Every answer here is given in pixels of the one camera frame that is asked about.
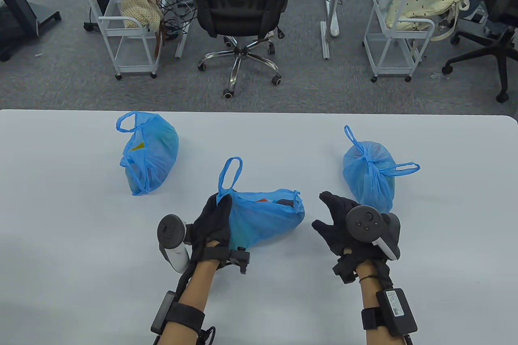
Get person's right hand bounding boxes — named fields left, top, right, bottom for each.
left=312, top=191, right=389, bottom=263

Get person's left hand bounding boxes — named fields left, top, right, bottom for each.
left=190, top=193, right=234, bottom=263

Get blue plastic bag yellow contents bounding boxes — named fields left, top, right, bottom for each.
left=116, top=111, right=179, bottom=196

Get person's right forearm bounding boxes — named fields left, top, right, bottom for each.
left=356, top=260, right=391, bottom=345

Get person's left forearm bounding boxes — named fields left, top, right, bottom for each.
left=162, top=258, right=221, bottom=345

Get beige knit bag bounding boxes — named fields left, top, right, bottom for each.
left=122, top=0, right=164, bottom=34

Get cream patterned bag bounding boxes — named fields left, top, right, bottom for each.
left=384, top=0, right=471, bottom=41

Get grey right hand controller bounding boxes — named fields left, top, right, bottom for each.
left=345, top=205, right=401, bottom=260

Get grey hand controller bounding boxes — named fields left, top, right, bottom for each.
left=345, top=205, right=401, bottom=260
left=157, top=214, right=191, bottom=273

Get grey left hand controller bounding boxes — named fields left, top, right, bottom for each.
left=157, top=214, right=191, bottom=273

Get white rolling cart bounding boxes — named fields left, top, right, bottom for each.
left=84, top=0, right=163, bottom=80
left=363, top=0, right=435, bottom=83

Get black mesh office chair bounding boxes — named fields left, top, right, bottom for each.
left=188, top=0, right=294, bottom=99

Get black rolling stand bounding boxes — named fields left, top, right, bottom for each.
left=0, top=0, right=62, bottom=62

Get black right wrist strap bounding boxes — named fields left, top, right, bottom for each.
left=361, top=308, right=385, bottom=330

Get black wrist strap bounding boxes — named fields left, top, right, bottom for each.
left=166, top=305, right=206, bottom=331
left=361, top=308, right=385, bottom=330

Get black left wrist strap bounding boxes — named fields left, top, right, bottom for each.
left=166, top=305, right=206, bottom=331

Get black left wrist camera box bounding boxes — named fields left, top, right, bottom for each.
left=151, top=290, right=177, bottom=334

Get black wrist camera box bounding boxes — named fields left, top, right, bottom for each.
left=151, top=290, right=177, bottom=334
left=376, top=288, right=418, bottom=337

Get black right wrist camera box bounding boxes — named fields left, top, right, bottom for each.
left=376, top=288, right=418, bottom=337

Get tangle of black cables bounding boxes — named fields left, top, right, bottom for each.
left=156, top=0, right=199, bottom=42

